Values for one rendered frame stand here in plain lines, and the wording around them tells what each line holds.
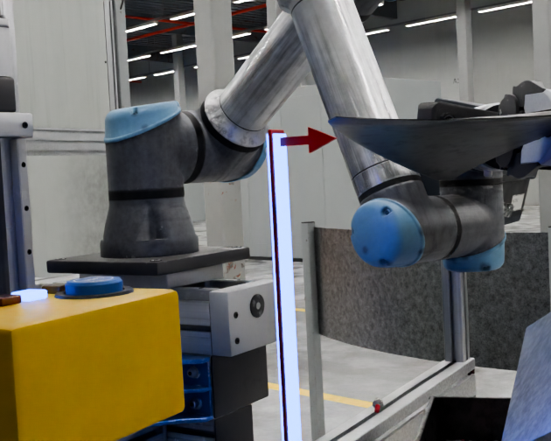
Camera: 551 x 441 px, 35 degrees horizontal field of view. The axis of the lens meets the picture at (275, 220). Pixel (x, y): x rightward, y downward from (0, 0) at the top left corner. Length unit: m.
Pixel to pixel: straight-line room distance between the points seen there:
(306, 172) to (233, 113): 9.81
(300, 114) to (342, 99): 10.21
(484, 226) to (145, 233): 0.51
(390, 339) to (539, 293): 0.55
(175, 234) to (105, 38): 1.65
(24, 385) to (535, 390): 0.39
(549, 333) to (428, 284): 2.01
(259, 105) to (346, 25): 0.33
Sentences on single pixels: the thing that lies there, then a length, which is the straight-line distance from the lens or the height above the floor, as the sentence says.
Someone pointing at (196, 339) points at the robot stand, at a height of 0.93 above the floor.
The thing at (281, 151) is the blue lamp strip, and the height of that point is 1.17.
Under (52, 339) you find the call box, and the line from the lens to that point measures 0.54.
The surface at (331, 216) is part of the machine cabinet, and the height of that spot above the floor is 0.59.
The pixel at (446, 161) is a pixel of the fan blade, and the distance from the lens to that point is 0.84.
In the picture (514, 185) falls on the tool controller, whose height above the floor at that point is 1.11.
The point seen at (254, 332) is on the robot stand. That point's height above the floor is 0.93.
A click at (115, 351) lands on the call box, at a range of 0.58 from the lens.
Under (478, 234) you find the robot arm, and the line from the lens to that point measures 1.04.
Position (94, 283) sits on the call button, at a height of 1.08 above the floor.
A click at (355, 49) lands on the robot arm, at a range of 1.02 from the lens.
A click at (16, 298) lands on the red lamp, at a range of 0.61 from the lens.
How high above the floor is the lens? 1.15
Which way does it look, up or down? 3 degrees down
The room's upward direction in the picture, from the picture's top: 3 degrees counter-clockwise
